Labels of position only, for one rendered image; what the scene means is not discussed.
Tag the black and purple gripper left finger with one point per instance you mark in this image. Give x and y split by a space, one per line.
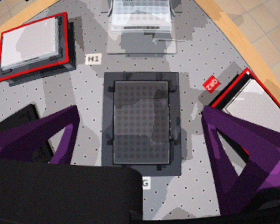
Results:
18 143

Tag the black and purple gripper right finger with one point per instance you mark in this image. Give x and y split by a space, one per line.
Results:
262 170

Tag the light grey microplate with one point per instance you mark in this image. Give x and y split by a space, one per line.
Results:
29 44
141 16

